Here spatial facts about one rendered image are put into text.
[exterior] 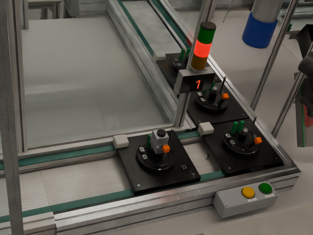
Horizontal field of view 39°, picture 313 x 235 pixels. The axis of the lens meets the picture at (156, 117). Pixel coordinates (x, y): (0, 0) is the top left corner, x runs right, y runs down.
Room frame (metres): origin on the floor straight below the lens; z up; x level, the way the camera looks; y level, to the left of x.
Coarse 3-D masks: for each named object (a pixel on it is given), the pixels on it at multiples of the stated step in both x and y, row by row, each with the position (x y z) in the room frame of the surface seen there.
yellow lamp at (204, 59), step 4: (192, 56) 1.23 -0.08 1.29; (196, 56) 1.21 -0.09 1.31; (192, 60) 1.22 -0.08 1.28; (196, 60) 1.21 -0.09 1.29; (200, 60) 1.21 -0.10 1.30; (204, 60) 1.21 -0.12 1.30; (192, 64) 1.22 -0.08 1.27; (196, 64) 1.21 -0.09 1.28; (200, 64) 1.21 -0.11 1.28; (204, 64) 1.22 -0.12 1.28; (196, 68) 1.21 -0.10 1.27; (200, 68) 1.21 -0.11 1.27; (204, 68) 1.22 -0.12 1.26
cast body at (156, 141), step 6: (156, 132) 1.06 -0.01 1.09; (162, 132) 1.05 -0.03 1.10; (150, 138) 1.07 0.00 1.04; (156, 138) 1.03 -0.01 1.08; (162, 138) 1.04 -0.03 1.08; (168, 138) 1.05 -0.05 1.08; (156, 144) 1.03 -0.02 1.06; (162, 144) 1.04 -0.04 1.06; (156, 150) 1.02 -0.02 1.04; (162, 150) 1.03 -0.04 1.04
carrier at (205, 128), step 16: (208, 128) 1.24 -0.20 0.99; (224, 128) 1.29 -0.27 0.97; (240, 128) 1.26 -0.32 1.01; (256, 128) 1.33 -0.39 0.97; (208, 144) 1.18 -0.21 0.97; (224, 144) 1.19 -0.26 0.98; (240, 144) 1.19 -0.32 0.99; (224, 160) 1.11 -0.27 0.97; (240, 160) 1.13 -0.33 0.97; (256, 160) 1.15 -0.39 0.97; (272, 160) 1.16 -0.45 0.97
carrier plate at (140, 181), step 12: (168, 132) 1.20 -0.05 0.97; (132, 144) 1.10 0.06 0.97; (180, 144) 1.15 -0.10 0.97; (120, 156) 1.03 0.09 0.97; (132, 156) 1.04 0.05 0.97; (180, 156) 1.09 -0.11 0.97; (132, 168) 0.99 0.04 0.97; (180, 168) 1.03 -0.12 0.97; (192, 168) 1.04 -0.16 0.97; (132, 180) 0.94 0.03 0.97; (144, 180) 0.95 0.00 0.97; (156, 180) 0.96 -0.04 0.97; (168, 180) 0.97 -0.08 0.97; (180, 180) 0.98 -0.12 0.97; (192, 180) 1.00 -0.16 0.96; (144, 192) 0.91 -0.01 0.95
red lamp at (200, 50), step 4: (196, 44) 1.22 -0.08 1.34; (200, 44) 1.21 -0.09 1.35; (204, 44) 1.21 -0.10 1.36; (208, 44) 1.21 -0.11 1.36; (196, 48) 1.22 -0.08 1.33; (200, 48) 1.21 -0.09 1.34; (204, 48) 1.21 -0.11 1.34; (208, 48) 1.21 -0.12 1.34; (196, 52) 1.21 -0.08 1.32; (200, 52) 1.21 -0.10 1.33; (204, 52) 1.21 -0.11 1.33; (208, 52) 1.22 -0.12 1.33; (200, 56) 1.21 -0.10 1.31; (204, 56) 1.21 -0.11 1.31
